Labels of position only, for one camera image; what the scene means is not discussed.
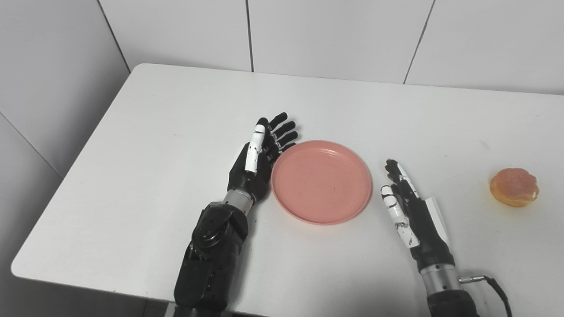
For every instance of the orange cream puff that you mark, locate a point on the orange cream puff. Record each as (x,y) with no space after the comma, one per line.
(514,187)

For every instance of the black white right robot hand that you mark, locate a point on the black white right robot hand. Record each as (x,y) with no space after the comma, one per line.
(425,229)

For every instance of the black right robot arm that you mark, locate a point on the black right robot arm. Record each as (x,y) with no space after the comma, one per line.
(445,290)

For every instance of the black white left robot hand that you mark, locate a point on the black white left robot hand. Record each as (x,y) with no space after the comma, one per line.
(246,180)

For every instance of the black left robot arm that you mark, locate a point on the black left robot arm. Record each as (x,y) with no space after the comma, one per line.
(211,259)

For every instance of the pink round plate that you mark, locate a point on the pink round plate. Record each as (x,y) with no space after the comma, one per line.
(321,182)

